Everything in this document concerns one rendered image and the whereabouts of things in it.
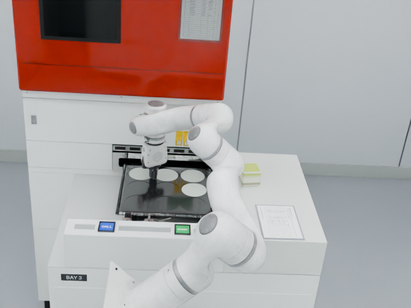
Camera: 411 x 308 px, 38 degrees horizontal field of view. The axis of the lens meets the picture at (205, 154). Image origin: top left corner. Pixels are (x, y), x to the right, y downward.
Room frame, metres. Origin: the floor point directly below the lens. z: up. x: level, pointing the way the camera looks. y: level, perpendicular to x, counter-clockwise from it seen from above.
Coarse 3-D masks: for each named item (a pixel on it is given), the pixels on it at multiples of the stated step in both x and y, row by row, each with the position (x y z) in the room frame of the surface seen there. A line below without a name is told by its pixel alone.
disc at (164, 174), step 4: (160, 172) 2.18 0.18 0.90; (164, 172) 2.18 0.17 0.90; (168, 172) 2.18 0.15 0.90; (172, 172) 2.19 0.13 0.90; (176, 172) 2.19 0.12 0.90; (160, 176) 2.15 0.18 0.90; (164, 176) 2.15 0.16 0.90; (168, 176) 2.15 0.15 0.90; (172, 176) 2.16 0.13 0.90; (176, 176) 2.16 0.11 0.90; (164, 180) 2.11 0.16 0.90; (168, 180) 2.12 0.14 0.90
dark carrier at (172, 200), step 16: (128, 176) 2.13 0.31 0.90; (128, 192) 2.00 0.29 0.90; (144, 192) 2.01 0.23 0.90; (160, 192) 2.02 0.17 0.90; (176, 192) 2.03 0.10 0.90; (128, 208) 1.89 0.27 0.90; (144, 208) 1.90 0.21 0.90; (160, 208) 1.91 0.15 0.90; (176, 208) 1.92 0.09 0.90; (192, 208) 1.93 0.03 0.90; (208, 208) 1.94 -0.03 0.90
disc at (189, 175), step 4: (184, 172) 2.19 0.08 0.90; (188, 172) 2.20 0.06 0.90; (192, 172) 2.20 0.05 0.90; (196, 172) 2.20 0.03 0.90; (200, 172) 2.21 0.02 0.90; (184, 176) 2.16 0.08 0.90; (188, 176) 2.17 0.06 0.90; (192, 176) 2.17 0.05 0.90; (196, 176) 2.17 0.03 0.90; (200, 176) 2.17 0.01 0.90; (204, 176) 2.18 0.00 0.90; (188, 180) 2.13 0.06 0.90; (192, 180) 2.14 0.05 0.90; (196, 180) 2.14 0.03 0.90; (200, 180) 2.14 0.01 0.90
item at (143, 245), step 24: (72, 240) 1.62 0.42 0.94; (96, 240) 1.63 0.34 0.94; (120, 240) 1.64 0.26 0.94; (144, 240) 1.64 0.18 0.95; (168, 240) 1.65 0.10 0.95; (192, 240) 1.66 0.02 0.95; (72, 264) 1.62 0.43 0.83; (96, 264) 1.63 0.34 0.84; (120, 264) 1.64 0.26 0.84; (144, 264) 1.64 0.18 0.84; (216, 264) 1.66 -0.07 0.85
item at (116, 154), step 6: (114, 156) 2.24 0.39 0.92; (120, 156) 2.24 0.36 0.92; (126, 156) 2.25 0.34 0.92; (132, 156) 2.25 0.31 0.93; (138, 156) 2.25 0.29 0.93; (168, 156) 2.26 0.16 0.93; (174, 156) 2.26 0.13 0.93; (180, 156) 2.26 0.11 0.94; (186, 156) 2.27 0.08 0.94; (192, 156) 2.27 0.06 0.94; (114, 162) 2.24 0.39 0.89; (114, 168) 2.24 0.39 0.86; (120, 168) 2.24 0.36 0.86
